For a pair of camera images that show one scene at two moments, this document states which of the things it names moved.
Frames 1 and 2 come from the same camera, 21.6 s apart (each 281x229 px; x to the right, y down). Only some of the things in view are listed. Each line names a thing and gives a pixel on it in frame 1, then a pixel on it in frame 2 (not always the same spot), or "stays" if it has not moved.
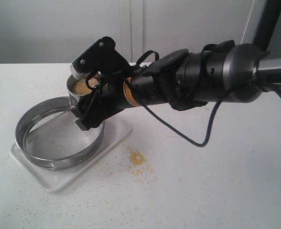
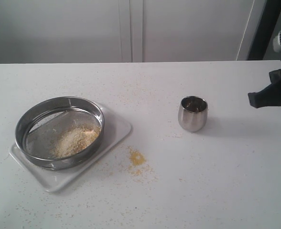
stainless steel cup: x=74 y=95 → x=192 y=113
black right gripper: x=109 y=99 → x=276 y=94
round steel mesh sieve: x=48 y=136 stays
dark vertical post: x=272 y=11 stays
